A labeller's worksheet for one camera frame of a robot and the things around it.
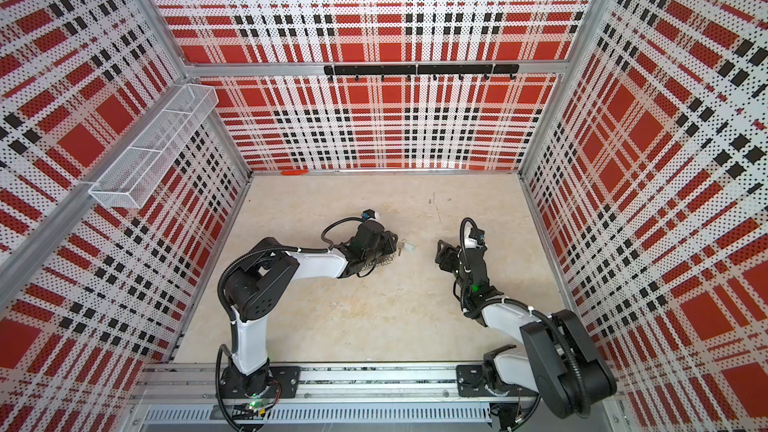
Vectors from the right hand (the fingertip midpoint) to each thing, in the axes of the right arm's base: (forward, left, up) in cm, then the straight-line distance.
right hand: (447, 245), depth 89 cm
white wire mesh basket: (+21, +98, +12) cm, 101 cm away
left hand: (+5, +16, -5) cm, 18 cm away
